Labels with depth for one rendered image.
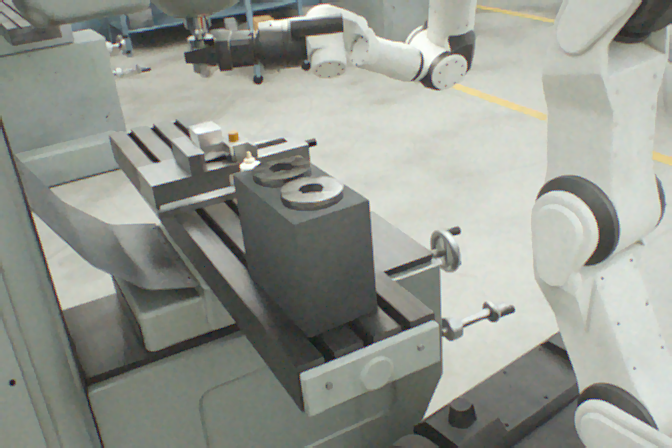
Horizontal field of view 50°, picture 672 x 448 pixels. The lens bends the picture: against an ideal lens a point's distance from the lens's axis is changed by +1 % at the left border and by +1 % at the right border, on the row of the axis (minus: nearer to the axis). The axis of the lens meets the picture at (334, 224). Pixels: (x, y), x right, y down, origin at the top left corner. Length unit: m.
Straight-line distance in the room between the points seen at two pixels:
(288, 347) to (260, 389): 0.54
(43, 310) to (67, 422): 0.22
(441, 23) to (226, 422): 0.92
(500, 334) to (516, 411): 1.20
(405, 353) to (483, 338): 1.53
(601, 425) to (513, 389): 0.27
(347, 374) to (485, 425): 0.41
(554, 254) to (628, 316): 0.17
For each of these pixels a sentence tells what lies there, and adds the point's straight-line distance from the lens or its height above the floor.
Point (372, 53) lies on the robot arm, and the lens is 1.41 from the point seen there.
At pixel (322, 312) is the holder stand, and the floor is 0.96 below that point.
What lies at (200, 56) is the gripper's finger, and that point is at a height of 1.23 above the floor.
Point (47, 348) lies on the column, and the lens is 1.31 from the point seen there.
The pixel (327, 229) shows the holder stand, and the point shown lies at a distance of 0.98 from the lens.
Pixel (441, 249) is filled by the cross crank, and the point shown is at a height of 0.64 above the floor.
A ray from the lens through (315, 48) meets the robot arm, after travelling 1.34.
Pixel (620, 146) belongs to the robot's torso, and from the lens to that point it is 1.09.
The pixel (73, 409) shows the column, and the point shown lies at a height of 0.71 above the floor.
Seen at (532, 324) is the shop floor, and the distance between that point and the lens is 2.67.
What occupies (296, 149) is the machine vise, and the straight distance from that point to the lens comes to 1.54.
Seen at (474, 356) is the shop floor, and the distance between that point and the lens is 2.51.
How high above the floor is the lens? 1.54
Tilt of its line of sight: 27 degrees down
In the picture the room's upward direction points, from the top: 6 degrees counter-clockwise
